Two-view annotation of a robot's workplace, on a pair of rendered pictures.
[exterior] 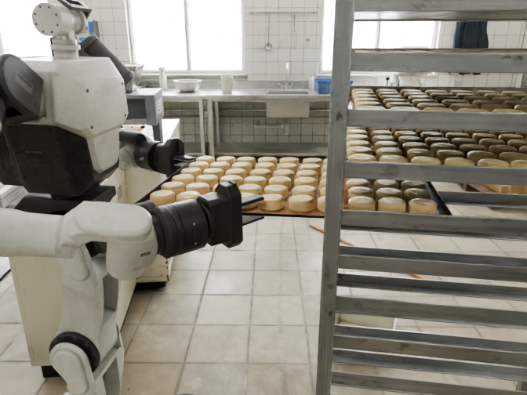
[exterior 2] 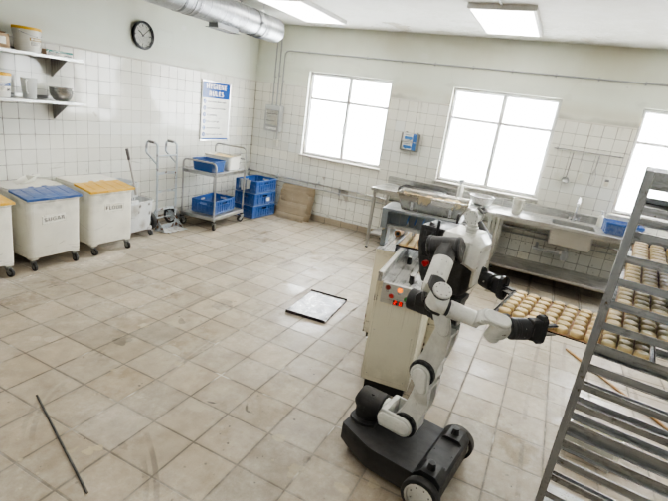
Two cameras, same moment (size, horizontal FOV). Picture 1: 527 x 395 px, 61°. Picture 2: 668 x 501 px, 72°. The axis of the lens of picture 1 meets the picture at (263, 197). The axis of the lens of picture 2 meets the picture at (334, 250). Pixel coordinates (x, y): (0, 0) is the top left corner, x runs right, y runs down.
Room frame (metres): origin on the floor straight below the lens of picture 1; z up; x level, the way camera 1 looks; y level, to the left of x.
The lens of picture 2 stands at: (-1.16, 0.20, 1.89)
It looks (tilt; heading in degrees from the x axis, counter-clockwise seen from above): 17 degrees down; 23
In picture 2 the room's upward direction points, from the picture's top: 8 degrees clockwise
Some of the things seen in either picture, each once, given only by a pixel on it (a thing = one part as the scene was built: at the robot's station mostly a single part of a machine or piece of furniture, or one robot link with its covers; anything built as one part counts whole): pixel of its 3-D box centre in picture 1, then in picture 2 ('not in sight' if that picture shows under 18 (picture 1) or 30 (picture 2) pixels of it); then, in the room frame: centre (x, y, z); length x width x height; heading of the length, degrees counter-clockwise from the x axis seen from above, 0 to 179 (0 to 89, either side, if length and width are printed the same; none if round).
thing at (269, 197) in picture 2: not in sight; (254, 196); (5.12, 4.38, 0.30); 0.60 x 0.40 x 0.20; 179
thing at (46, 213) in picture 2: not in sight; (38, 223); (1.67, 4.61, 0.38); 0.64 x 0.54 x 0.77; 88
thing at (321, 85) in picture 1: (332, 85); (621, 228); (5.20, -0.79, 0.95); 0.40 x 0.30 x 0.14; 92
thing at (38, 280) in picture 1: (81, 255); (402, 319); (1.95, 0.89, 0.45); 0.70 x 0.34 x 0.90; 5
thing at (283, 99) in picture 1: (209, 115); (494, 228); (5.22, 0.63, 0.61); 3.40 x 0.70 x 1.22; 89
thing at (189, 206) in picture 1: (205, 220); (529, 328); (0.73, 0.10, 1.14); 0.12 x 0.10 x 0.13; 126
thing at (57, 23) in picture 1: (60, 26); (473, 218); (1.04, 0.45, 1.47); 0.10 x 0.07 x 0.09; 171
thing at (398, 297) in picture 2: not in sight; (399, 295); (1.59, 0.85, 0.77); 0.24 x 0.04 x 0.14; 95
